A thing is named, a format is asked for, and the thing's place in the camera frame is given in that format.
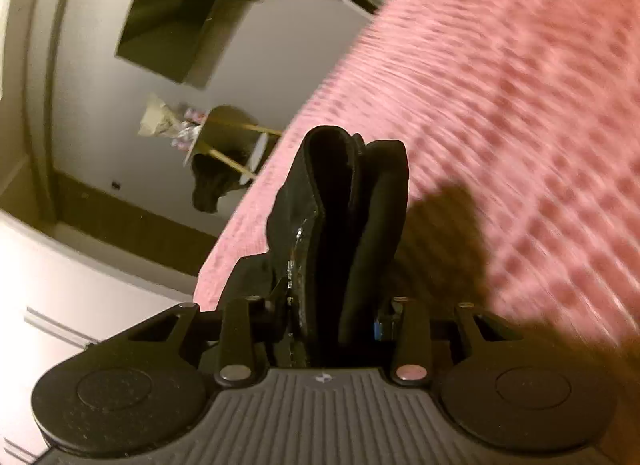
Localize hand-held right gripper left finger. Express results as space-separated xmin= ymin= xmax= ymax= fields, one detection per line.
xmin=122 ymin=296 xmax=275 ymax=387

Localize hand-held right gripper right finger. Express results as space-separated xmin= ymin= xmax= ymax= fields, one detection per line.
xmin=372 ymin=297 xmax=522 ymax=387

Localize black pants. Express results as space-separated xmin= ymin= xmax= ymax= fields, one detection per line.
xmin=220 ymin=125 xmax=412 ymax=367

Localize black cloth on side table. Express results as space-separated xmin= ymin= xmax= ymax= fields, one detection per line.
xmin=191 ymin=152 xmax=252 ymax=214

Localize gold side table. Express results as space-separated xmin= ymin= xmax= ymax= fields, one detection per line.
xmin=182 ymin=105 xmax=283 ymax=182

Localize flower bouquet on side table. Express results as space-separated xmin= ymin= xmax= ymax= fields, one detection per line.
xmin=137 ymin=92 xmax=207 ymax=150

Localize pink ribbed blanket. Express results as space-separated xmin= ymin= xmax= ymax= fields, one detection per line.
xmin=192 ymin=0 xmax=640 ymax=396

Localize dark wall television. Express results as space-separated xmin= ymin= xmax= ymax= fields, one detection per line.
xmin=115 ymin=0 xmax=282 ymax=92

